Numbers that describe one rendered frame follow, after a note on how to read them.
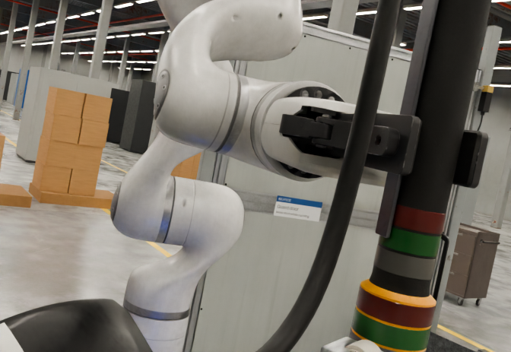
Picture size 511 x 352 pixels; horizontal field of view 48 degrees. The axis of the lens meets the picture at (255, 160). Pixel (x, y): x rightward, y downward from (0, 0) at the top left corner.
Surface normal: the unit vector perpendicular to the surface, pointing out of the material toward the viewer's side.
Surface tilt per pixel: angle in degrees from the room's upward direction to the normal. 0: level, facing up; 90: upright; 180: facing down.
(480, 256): 90
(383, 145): 90
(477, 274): 90
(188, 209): 76
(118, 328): 34
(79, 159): 90
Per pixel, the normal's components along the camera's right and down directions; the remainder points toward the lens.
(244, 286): 0.33, 0.11
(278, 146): -0.96, -0.05
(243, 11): 0.64, 0.19
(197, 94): 0.26, -0.14
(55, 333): 0.72, -0.65
